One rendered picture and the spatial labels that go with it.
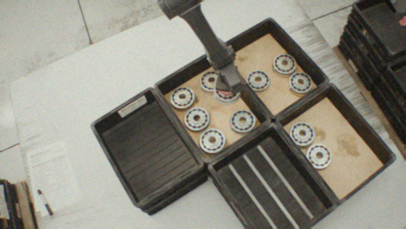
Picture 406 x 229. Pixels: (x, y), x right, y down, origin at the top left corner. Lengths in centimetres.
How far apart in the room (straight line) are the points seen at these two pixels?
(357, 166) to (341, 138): 13
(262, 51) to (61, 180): 107
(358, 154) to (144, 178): 85
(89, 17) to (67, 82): 128
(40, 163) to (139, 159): 54
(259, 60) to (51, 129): 103
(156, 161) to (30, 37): 207
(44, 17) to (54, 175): 187
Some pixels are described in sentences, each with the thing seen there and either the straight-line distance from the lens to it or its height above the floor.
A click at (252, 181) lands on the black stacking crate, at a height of 83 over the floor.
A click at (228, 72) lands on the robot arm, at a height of 118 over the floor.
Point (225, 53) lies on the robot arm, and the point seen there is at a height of 127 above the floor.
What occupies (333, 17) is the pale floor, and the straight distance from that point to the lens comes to 295.
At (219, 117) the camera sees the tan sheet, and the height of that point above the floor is 83.
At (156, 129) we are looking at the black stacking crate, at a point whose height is 83.
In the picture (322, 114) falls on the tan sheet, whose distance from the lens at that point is 155.
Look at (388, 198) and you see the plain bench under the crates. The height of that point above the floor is 70.
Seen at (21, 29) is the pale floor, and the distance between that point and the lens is 338.
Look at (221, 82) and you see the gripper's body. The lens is 132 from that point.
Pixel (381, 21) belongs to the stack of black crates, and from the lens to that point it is 238.
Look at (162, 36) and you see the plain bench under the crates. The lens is 191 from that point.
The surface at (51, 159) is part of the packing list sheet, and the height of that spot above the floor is 70.
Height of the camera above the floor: 221
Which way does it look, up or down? 65 degrees down
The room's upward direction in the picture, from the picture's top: 11 degrees counter-clockwise
